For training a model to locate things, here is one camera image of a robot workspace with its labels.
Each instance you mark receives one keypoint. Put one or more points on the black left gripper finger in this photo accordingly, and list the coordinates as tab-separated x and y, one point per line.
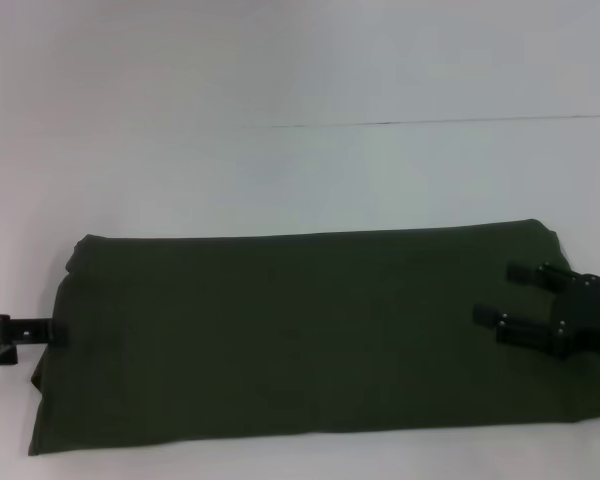
35	332
0	356

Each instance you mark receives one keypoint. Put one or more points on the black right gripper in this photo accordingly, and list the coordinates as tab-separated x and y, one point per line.
592	317

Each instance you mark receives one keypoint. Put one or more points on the dark green FREE t-shirt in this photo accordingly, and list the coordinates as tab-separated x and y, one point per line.
280	340

